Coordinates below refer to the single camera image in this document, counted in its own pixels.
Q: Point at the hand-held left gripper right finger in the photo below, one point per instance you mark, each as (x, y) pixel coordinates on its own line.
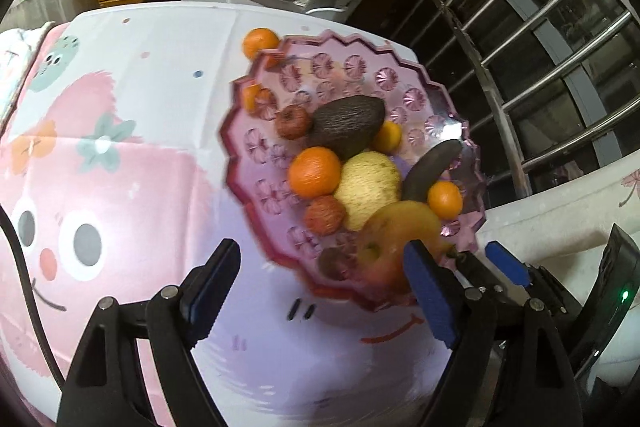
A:
(430, 297)

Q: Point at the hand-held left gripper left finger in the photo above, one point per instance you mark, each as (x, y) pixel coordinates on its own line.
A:
(215, 292)

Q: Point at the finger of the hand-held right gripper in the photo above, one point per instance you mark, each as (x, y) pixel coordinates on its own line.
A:
(505, 261)
(470, 268)

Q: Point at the yellow-brown apple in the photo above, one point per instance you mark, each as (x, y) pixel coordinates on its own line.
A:
(390, 247)

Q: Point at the small orange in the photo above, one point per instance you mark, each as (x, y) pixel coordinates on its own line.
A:
(252, 97)
(260, 43)
(445, 198)
(389, 137)
(315, 172)

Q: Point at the dark red fruit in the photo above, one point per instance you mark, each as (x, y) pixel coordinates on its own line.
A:
(336, 264)

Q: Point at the dark green cucumber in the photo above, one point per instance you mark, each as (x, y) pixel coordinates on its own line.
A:
(430, 169)

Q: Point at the pink glass fruit bowl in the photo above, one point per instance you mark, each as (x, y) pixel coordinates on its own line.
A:
(270, 197)

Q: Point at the red wrinkled fruit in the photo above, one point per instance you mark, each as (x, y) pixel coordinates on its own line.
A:
(294, 121)
(325, 216)

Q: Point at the dark avocado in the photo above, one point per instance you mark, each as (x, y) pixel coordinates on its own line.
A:
(345, 124)

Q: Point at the printed cartoon tablecloth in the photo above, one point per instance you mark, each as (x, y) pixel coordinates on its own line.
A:
(150, 207)

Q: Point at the yellow netted melon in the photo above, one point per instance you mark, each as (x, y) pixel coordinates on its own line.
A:
(367, 192)

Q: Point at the metal window grille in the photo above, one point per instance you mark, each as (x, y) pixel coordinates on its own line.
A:
(500, 107)

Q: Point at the white floral quilt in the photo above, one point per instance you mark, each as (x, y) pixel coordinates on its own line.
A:
(15, 57)

